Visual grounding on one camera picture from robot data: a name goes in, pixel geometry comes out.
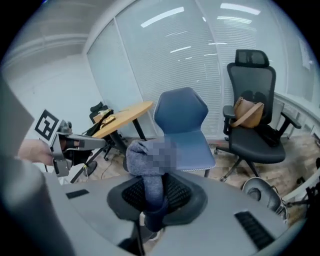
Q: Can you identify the white desk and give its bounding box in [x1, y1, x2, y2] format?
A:
[282, 182, 320, 208]

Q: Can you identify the person's left hand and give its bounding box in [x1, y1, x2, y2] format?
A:
[61, 138, 85, 151]

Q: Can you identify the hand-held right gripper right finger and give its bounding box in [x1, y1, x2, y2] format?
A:
[149, 172, 288, 256]

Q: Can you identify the black mesh headrest office chair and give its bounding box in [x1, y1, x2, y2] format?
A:
[214, 49, 303, 183]

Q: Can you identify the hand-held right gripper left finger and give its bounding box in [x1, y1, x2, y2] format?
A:
[44, 174, 147, 256]

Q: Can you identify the person's left forearm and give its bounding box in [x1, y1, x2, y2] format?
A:
[17, 138, 54, 166]

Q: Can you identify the black cloth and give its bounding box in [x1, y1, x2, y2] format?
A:
[82, 117, 111, 138]

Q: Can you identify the round wooden table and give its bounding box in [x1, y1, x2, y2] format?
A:
[92, 100, 154, 161]

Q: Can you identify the blue chair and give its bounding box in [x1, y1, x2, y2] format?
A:
[152, 87, 217, 178]

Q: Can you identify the brown shoulder bag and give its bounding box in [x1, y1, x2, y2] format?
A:
[229, 96, 265, 130]

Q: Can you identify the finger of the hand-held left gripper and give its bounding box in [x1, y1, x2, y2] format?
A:
[84, 134, 108, 152]

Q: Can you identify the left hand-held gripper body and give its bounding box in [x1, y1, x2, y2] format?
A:
[33, 109, 86, 178]

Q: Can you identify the yellow cloth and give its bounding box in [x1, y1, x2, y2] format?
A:
[98, 109, 116, 130]

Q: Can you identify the dark blue wiping cloth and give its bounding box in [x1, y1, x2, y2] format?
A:
[124, 136, 181, 233]

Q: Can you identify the black bag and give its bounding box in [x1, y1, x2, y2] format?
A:
[257, 123, 283, 148]

